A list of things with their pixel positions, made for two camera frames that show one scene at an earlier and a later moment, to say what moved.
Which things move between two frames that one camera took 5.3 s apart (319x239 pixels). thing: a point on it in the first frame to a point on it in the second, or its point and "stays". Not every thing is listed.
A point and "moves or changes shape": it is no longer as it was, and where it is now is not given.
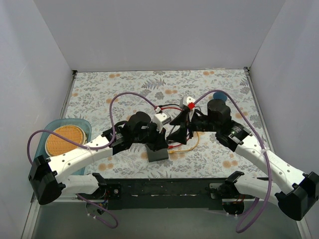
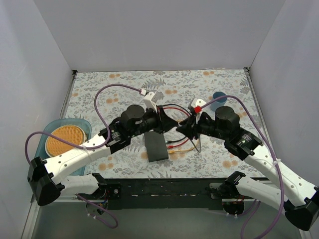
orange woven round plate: (56, 144) stays
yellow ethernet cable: (171, 151) stays
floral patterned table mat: (107, 99) stays
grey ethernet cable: (168, 119) moves or changes shape
